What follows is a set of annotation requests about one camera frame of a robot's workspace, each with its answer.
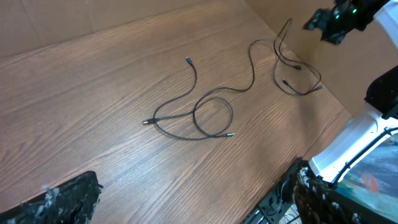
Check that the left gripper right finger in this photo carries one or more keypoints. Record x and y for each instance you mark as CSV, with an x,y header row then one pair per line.
x,y
318,203

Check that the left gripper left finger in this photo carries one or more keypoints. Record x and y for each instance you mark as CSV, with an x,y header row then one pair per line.
x,y
72,202

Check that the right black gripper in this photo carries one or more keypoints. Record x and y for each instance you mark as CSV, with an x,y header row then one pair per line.
x,y
341,19

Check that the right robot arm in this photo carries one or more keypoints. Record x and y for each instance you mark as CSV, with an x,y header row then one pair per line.
x,y
379,114

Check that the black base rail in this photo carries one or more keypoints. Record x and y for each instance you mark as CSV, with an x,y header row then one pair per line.
x,y
272,207

